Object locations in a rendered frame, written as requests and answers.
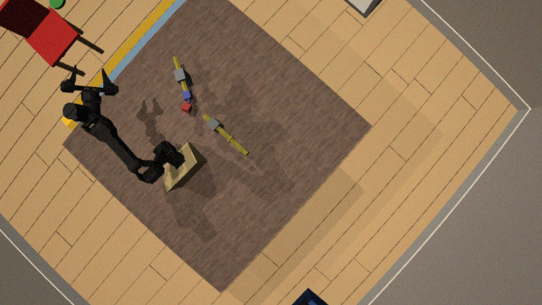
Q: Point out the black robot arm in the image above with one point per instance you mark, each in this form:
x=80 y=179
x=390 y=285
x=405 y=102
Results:
x=105 y=131

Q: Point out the yellow square bar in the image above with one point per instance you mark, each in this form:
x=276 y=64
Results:
x=217 y=127

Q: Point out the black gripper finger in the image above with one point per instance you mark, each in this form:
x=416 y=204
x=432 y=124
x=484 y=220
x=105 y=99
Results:
x=73 y=76
x=106 y=80

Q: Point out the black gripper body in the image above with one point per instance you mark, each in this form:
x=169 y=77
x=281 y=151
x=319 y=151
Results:
x=90 y=94

